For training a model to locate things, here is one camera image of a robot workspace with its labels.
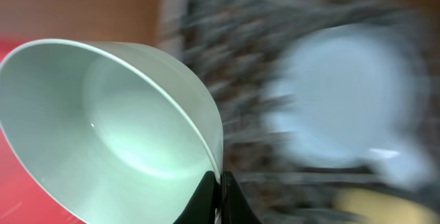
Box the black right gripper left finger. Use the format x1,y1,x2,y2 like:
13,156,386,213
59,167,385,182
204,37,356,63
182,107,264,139
174,171,220,224

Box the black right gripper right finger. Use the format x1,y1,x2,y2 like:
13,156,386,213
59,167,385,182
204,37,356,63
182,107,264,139
221,171,261,224

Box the green bowl with rice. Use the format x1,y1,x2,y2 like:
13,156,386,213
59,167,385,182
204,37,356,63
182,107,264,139
1,39,223,223

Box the yellow cup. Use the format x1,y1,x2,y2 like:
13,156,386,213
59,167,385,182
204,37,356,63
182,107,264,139
334,188,439,224

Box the light blue plate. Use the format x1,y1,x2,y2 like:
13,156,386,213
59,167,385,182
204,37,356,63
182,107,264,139
264,24,429,168

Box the light blue bowl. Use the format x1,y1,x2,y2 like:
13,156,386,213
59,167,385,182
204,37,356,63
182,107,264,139
364,139,439,191

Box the grey dishwasher rack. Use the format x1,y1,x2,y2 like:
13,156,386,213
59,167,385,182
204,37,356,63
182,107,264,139
159,0,439,223

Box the red serving tray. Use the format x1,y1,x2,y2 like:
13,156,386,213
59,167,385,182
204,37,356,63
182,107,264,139
0,34,87,224

